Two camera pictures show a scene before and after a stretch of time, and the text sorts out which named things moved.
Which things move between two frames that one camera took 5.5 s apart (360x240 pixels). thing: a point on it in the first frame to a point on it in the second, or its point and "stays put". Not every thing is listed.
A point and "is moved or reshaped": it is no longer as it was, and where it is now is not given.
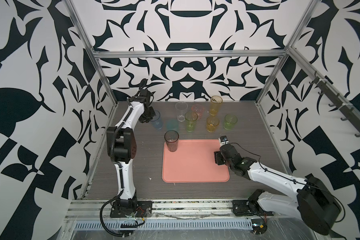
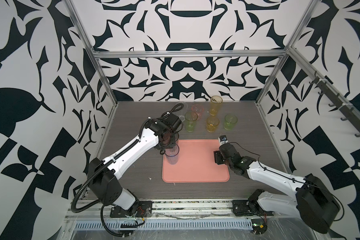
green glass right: x=230 y=120 stays put
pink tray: x=194 y=161 stays put
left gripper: x=142 y=119 to x=160 y=146
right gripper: x=217 y=157 stays put
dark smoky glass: x=172 y=137 stays put
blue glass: x=156 y=121 is moved or reshaped
